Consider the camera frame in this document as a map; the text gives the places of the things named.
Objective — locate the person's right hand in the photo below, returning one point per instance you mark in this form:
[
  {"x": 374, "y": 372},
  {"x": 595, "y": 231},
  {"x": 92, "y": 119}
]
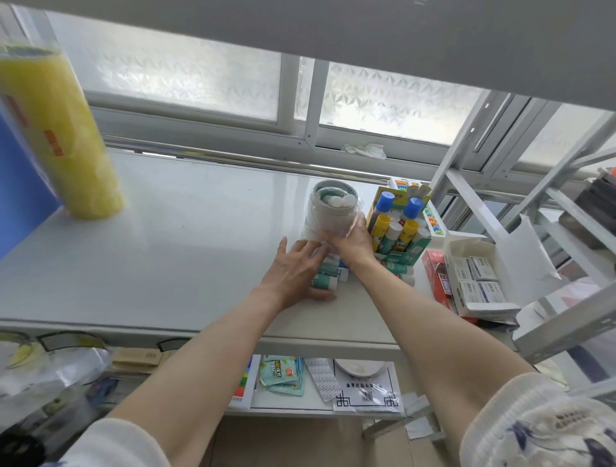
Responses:
[{"x": 356, "y": 245}]

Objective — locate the person's left hand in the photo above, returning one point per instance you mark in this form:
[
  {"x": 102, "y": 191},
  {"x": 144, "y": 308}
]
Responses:
[{"x": 293, "y": 274}]

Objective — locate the yellow glue stick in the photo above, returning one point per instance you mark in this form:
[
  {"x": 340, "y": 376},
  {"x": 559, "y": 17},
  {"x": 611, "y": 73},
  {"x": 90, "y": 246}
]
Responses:
[
  {"x": 380, "y": 231},
  {"x": 406, "y": 236}
]

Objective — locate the white tape roll stack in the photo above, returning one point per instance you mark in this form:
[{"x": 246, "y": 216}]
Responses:
[{"x": 332, "y": 219}]

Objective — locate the green glue stick display box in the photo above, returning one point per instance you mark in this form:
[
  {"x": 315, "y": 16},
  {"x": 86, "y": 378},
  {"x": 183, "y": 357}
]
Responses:
[{"x": 404, "y": 257}]

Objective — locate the blue-capped white glue bottle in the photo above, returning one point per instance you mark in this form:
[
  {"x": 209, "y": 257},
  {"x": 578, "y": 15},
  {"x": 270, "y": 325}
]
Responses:
[
  {"x": 385, "y": 202},
  {"x": 413, "y": 208}
]

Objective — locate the yellow tape roll stack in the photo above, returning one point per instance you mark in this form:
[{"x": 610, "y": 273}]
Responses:
[{"x": 62, "y": 144}]

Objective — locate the person's right forearm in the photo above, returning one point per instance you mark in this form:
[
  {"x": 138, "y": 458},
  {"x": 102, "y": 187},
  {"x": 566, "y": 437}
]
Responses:
[{"x": 433, "y": 337}]

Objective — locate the person's left forearm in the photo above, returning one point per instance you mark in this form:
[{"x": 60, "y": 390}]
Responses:
[{"x": 202, "y": 375}]

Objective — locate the white box of colourful pins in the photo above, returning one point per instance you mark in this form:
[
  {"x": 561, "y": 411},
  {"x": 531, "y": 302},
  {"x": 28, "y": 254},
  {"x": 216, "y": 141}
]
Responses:
[{"x": 433, "y": 223}]

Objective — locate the red flat box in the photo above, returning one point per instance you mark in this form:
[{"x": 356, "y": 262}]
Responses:
[{"x": 435, "y": 279}]

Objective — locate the crumpled white tissue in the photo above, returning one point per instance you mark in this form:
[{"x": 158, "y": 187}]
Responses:
[{"x": 364, "y": 150}]

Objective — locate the green printed packet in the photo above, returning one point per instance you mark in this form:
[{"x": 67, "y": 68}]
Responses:
[
  {"x": 279, "y": 373},
  {"x": 293, "y": 392}
]

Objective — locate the small white packet box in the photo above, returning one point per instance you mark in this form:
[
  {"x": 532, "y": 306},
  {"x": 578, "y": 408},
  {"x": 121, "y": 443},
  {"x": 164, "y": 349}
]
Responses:
[
  {"x": 461, "y": 269},
  {"x": 469, "y": 292},
  {"x": 485, "y": 268},
  {"x": 492, "y": 292}
]

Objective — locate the white dotted packet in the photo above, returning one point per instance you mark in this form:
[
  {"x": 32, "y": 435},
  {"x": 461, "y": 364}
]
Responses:
[{"x": 322, "y": 380}]

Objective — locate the round white disc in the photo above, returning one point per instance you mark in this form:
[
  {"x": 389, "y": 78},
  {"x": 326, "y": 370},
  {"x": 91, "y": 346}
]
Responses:
[{"x": 358, "y": 368}]

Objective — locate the white paper ream blue print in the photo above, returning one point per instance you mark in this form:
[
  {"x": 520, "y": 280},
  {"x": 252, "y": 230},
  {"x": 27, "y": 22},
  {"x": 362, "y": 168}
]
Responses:
[{"x": 245, "y": 385}]

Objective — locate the white lower shelf board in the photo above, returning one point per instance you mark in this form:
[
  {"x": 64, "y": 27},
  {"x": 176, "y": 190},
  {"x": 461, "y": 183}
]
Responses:
[{"x": 289, "y": 401}]

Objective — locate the white shelf board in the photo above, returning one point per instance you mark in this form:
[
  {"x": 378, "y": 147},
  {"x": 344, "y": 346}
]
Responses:
[
  {"x": 337, "y": 29},
  {"x": 289, "y": 401}
]

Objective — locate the black-framed shelf label holder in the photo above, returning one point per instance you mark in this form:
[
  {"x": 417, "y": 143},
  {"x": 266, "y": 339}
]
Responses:
[
  {"x": 173, "y": 345},
  {"x": 72, "y": 341}
]

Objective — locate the clear bag with printed paper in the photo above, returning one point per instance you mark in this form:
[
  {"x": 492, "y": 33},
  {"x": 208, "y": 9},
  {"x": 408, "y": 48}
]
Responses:
[{"x": 366, "y": 394}]

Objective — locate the white open cardboard box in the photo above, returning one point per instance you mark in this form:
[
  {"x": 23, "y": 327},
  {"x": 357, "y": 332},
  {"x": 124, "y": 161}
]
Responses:
[{"x": 524, "y": 260}]

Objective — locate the stack of brown envelopes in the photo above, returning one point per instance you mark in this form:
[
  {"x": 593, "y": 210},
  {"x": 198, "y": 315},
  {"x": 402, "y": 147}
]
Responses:
[{"x": 137, "y": 358}]

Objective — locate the white paper scrap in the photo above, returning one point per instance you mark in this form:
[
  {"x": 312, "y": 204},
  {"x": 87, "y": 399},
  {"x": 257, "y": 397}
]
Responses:
[{"x": 418, "y": 428}]

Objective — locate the white upper shelf board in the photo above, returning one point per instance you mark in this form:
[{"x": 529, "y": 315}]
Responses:
[{"x": 337, "y": 29}]

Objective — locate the white metal shelf rack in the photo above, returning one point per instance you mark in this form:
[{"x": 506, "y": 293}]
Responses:
[{"x": 563, "y": 327}]

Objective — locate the frosted glass window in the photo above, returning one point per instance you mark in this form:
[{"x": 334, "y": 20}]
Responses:
[{"x": 168, "y": 72}]

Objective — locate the white floral left sleeve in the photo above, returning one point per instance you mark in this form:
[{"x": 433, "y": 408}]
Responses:
[{"x": 115, "y": 447}]

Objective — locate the white floral sleeve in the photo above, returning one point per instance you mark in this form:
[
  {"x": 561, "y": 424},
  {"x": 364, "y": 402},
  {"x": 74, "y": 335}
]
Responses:
[
  {"x": 539, "y": 423},
  {"x": 115, "y": 447}
]

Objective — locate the white floral right sleeve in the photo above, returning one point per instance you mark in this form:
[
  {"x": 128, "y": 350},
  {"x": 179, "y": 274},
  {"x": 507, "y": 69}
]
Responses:
[{"x": 539, "y": 423}]

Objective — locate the clear plastic bag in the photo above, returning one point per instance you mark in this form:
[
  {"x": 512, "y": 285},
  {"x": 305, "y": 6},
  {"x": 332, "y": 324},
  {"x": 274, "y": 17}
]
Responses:
[{"x": 48, "y": 380}]

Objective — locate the blue plastic file box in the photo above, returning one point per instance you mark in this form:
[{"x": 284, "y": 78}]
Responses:
[{"x": 24, "y": 202}]

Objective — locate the chrome metal rail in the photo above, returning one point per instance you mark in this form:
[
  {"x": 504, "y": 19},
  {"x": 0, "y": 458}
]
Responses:
[{"x": 240, "y": 161}]

